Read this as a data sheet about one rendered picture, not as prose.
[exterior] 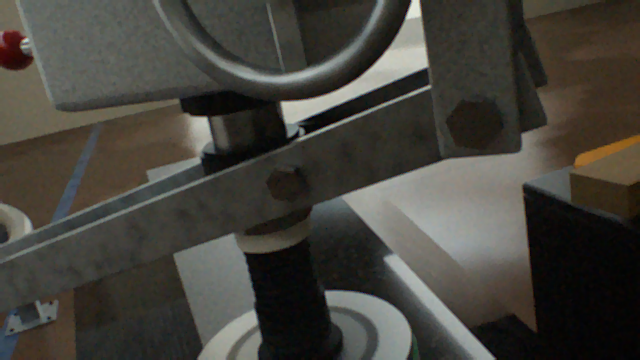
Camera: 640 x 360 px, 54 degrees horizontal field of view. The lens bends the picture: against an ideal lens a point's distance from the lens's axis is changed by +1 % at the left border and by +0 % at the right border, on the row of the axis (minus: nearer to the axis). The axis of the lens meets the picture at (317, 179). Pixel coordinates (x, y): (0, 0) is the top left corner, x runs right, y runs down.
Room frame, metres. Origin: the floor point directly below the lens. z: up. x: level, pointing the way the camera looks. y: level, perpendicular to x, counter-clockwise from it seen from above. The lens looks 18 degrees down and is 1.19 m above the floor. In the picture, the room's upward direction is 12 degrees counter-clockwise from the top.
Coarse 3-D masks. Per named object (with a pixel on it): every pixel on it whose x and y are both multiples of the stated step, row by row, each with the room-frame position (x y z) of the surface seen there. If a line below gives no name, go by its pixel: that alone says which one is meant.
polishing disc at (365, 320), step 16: (336, 304) 0.59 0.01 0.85; (352, 304) 0.59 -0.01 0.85; (368, 304) 0.58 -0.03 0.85; (384, 304) 0.57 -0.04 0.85; (240, 320) 0.60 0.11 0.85; (256, 320) 0.59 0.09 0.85; (336, 320) 0.56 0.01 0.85; (352, 320) 0.55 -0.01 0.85; (368, 320) 0.55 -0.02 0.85; (384, 320) 0.54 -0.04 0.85; (400, 320) 0.54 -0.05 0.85; (224, 336) 0.58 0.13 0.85; (240, 336) 0.57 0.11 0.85; (256, 336) 0.56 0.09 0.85; (352, 336) 0.53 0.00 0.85; (368, 336) 0.52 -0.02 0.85; (384, 336) 0.52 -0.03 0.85; (400, 336) 0.51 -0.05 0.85; (208, 352) 0.55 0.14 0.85; (224, 352) 0.55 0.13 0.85; (240, 352) 0.54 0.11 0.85; (256, 352) 0.53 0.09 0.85; (352, 352) 0.50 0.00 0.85; (368, 352) 0.50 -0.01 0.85; (384, 352) 0.49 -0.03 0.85; (400, 352) 0.49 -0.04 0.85
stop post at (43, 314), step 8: (0, 224) 2.47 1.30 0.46; (0, 232) 2.47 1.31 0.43; (8, 232) 2.48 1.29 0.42; (0, 240) 2.46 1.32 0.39; (32, 304) 2.47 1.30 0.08; (48, 304) 2.59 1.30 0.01; (56, 304) 2.58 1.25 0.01; (24, 312) 2.46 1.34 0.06; (32, 312) 2.47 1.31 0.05; (40, 312) 2.50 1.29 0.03; (48, 312) 2.51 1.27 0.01; (56, 312) 2.50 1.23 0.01; (16, 320) 2.50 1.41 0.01; (24, 320) 2.46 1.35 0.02; (32, 320) 2.46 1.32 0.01; (40, 320) 2.45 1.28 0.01; (48, 320) 2.43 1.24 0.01; (8, 328) 2.44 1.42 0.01; (16, 328) 2.42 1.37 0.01; (24, 328) 2.41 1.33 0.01; (8, 336) 2.38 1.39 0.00
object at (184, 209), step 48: (528, 48) 0.48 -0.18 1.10; (384, 96) 0.53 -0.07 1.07; (528, 96) 0.38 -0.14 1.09; (288, 144) 0.45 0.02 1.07; (336, 144) 0.43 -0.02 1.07; (384, 144) 0.42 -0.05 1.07; (432, 144) 0.40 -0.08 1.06; (480, 144) 0.36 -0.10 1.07; (144, 192) 0.64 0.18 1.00; (192, 192) 0.48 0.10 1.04; (240, 192) 0.46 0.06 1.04; (288, 192) 0.44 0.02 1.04; (336, 192) 0.43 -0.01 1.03; (48, 240) 0.70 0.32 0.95; (96, 240) 0.53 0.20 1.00; (144, 240) 0.51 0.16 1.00; (192, 240) 0.49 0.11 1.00; (0, 288) 0.58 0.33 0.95; (48, 288) 0.55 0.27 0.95
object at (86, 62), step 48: (48, 0) 0.45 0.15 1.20; (96, 0) 0.43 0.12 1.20; (144, 0) 0.42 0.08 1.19; (192, 0) 0.41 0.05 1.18; (240, 0) 0.39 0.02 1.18; (48, 48) 0.46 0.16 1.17; (96, 48) 0.44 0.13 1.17; (144, 48) 0.42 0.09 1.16; (240, 48) 0.40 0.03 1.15; (336, 48) 0.47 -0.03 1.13; (48, 96) 0.46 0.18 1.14; (96, 96) 0.45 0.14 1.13; (144, 96) 0.43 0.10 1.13; (192, 96) 0.49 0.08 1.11; (240, 96) 0.48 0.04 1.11
